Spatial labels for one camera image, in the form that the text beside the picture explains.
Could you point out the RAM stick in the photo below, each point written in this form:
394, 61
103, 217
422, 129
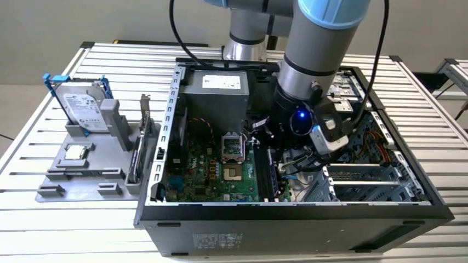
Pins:
85, 172
271, 175

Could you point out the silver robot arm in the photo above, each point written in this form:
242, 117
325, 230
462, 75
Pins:
318, 49

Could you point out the black RAM slot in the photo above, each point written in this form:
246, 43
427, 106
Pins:
259, 175
263, 175

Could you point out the silver disk bay cage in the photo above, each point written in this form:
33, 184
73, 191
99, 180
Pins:
343, 107

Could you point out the grey power supply unit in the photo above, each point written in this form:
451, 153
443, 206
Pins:
215, 109

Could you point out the CPU socket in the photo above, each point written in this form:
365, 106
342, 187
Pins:
234, 173

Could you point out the grey perforated disk bay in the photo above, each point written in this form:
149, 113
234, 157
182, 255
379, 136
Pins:
351, 182

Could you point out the green motherboard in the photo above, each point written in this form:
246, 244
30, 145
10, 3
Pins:
205, 175

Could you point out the black case fan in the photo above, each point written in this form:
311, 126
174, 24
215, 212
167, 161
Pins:
183, 128

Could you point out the black PC case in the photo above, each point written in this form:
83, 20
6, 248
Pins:
257, 235

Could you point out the graphics card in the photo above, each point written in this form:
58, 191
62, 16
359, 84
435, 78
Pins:
137, 161

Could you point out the metal slat side table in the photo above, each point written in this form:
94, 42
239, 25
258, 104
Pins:
454, 71

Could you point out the grey parts rack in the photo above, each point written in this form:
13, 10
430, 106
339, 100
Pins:
99, 153

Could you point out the hard disk in blue carrier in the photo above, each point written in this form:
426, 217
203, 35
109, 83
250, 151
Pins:
86, 109

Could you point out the silver CPU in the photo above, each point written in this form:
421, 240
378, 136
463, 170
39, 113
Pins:
77, 152

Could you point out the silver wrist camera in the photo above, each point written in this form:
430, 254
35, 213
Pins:
329, 139

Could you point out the black camera bracket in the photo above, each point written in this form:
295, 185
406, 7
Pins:
329, 115

